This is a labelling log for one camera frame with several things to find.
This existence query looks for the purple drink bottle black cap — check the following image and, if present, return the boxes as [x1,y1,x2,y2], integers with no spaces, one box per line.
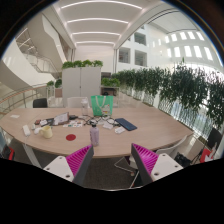
[89,123,100,148]

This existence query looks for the white plastic packet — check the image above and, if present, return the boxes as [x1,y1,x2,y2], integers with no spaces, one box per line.
[114,126,126,135]

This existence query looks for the black tangled cable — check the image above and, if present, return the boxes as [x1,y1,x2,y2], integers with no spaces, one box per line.
[84,114,119,128]

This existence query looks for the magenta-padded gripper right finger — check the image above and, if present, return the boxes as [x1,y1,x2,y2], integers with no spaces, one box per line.
[130,143,184,186]

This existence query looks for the row of hanging green plants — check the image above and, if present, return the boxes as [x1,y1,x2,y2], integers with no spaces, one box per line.
[113,61,224,129]

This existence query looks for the white cabinet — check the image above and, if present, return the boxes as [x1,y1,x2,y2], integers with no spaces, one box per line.
[61,66,102,100]

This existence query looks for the white chair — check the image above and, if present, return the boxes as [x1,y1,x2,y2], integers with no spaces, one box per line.
[114,134,189,181]

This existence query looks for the small potted plants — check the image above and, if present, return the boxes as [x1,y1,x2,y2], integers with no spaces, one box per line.
[46,78,63,89]

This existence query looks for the green plants atop cabinet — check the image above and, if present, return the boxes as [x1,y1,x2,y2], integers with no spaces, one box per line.
[61,59,104,70]

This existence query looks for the ceiling light strips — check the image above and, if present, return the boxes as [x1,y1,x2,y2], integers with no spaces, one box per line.
[60,0,144,46]

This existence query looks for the green tote bag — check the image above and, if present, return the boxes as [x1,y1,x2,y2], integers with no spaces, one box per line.
[90,95,115,117]

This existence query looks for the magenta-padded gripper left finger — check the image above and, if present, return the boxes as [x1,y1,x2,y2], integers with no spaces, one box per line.
[43,144,95,187]

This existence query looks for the glass balustrade with wooden rail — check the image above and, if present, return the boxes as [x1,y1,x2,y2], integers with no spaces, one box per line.
[0,83,48,116]

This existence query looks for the white power strip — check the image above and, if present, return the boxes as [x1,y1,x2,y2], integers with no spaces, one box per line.
[22,124,32,137]

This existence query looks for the dark blue flat keyboard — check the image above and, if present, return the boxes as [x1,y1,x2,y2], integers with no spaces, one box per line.
[114,117,138,132]

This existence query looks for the low green planter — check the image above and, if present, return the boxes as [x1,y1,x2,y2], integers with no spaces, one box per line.
[101,77,121,88]

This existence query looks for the clear shaker bottle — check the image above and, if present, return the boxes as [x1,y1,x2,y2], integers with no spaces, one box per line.
[80,97,90,117]

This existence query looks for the printed booklet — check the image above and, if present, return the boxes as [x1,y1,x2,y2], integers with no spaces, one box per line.
[53,112,70,126]

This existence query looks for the pale yellow mug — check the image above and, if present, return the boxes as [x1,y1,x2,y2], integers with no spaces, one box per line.
[39,125,54,140]

